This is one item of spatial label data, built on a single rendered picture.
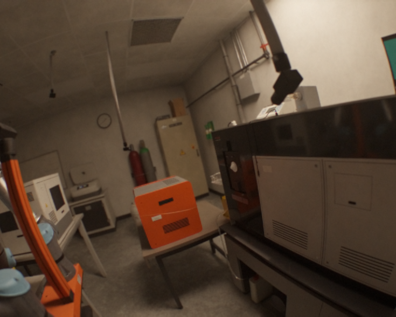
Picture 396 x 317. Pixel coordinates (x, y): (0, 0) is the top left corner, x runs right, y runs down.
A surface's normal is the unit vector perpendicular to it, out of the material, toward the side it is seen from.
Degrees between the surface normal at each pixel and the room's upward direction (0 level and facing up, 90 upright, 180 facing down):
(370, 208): 90
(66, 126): 90
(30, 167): 90
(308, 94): 90
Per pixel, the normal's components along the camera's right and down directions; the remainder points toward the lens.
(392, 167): -0.90, 0.25
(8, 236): 0.37, 0.03
